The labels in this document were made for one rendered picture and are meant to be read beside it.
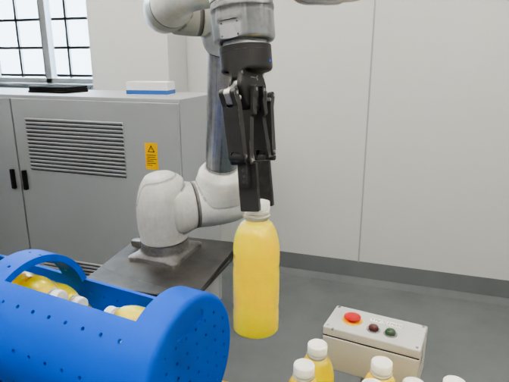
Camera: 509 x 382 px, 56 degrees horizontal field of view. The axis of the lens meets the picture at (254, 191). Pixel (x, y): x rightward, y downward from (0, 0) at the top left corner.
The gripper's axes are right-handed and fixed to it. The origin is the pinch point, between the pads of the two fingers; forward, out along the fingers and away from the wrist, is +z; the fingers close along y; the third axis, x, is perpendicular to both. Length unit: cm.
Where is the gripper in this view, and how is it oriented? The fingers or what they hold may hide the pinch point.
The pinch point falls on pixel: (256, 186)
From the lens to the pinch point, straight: 70.5
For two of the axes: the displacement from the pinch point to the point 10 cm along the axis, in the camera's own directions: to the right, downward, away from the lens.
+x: 8.9, -0.2, -4.5
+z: 0.8, 9.9, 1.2
